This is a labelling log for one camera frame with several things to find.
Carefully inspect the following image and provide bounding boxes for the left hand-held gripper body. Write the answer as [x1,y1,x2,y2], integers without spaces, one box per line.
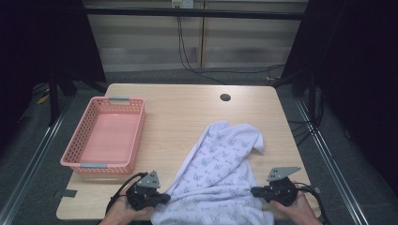
[126,170,162,211]

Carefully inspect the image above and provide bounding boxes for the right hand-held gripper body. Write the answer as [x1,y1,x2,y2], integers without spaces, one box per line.
[264,166,302,207]

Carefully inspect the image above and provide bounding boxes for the white patterned towel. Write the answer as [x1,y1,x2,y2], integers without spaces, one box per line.
[150,120,276,225]

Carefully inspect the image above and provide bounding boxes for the pink perforated plastic basket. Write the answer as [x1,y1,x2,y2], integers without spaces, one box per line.
[59,96,146,175]

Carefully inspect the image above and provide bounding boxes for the person's left hand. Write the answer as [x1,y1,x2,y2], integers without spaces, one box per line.
[99,187,156,225]

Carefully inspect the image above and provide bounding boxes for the person's right hand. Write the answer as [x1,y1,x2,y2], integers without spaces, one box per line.
[269,190,323,225]

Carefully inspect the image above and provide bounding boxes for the black metal stand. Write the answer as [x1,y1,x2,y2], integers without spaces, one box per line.
[47,69,109,127]
[271,68,317,124]

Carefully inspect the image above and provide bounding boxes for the black curtain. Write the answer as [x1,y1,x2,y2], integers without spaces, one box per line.
[281,0,398,188]
[0,0,107,142]

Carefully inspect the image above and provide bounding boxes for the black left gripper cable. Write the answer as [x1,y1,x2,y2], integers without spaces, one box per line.
[105,172,148,215]

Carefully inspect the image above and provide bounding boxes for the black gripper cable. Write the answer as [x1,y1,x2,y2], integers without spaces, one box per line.
[105,172,148,215]
[294,182,332,225]

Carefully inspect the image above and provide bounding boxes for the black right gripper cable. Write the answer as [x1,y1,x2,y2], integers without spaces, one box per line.
[294,182,332,225]

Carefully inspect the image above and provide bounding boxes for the aluminium floor rail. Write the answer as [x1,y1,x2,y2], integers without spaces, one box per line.
[294,97,372,225]
[0,97,76,225]

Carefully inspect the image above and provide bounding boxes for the black floor cables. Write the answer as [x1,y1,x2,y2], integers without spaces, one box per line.
[287,118,323,148]

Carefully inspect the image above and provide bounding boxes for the black wall cable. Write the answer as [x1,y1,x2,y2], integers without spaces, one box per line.
[176,15,286,85]

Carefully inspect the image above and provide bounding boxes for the black horizontal frame bar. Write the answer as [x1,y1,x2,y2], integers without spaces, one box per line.
[84,7,309,22]

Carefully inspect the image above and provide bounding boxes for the white wall power outlet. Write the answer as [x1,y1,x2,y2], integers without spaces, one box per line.
[171,0,195,9]

